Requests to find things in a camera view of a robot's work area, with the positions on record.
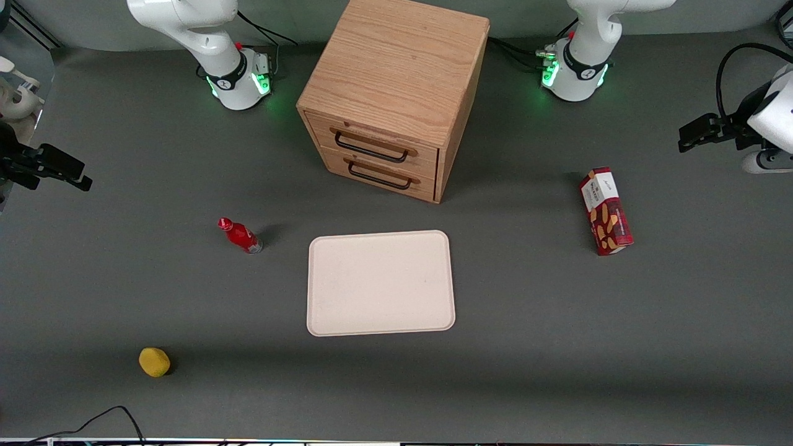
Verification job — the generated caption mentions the red cookie box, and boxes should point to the red cookie box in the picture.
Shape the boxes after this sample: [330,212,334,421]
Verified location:
[579,167,634,256]

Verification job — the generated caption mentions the beige rectangular tray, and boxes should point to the beige rectangular tray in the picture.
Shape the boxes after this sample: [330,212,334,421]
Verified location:
[306,230,457,337]

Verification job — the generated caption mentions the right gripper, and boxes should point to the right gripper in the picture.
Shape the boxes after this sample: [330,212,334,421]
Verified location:
[0,121,94,192]

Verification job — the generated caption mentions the wooden drawer cabinet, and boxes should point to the wooden drawer cabinet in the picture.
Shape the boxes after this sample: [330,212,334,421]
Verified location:
[296,0,491,204]

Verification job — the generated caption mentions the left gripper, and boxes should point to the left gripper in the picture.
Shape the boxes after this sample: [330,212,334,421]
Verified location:
[678,64,793,155]

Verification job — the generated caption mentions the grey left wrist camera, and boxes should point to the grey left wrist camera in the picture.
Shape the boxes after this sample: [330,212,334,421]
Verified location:
[742,147,793,174]

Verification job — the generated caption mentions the black right base cables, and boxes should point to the black right base cables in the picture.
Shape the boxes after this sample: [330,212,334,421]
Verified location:
[237,9,299,76]

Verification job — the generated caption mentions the yellow lemon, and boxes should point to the yellow lemon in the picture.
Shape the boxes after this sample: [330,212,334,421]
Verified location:
[138,347,172,378]

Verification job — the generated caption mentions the black left base cables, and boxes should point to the black left base cables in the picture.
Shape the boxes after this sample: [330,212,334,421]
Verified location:
[488,17,580,72]

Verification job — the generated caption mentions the black drawer handle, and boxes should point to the black drawer handle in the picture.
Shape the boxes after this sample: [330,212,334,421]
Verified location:
[333,131,411,164]
[347,160,413,191]

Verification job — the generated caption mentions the black base cables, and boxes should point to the black base cables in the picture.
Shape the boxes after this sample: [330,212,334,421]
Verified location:
[488,17,580,72]
[237,9,299,76]

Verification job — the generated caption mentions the black table edge cable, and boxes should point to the black table edge cable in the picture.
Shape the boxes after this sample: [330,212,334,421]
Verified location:
[24,405,147,444]

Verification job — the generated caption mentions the red bottle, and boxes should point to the red bottle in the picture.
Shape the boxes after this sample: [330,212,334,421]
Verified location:
[217,217,264,255]

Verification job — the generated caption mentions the black corner rail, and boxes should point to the black corner rail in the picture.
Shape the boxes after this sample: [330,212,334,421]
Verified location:
[9,0,64,50]

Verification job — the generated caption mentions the wooden drawer front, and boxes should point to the wooden drawer front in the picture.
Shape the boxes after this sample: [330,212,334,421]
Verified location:
[318,146,437,204]
[305,111,440,181]

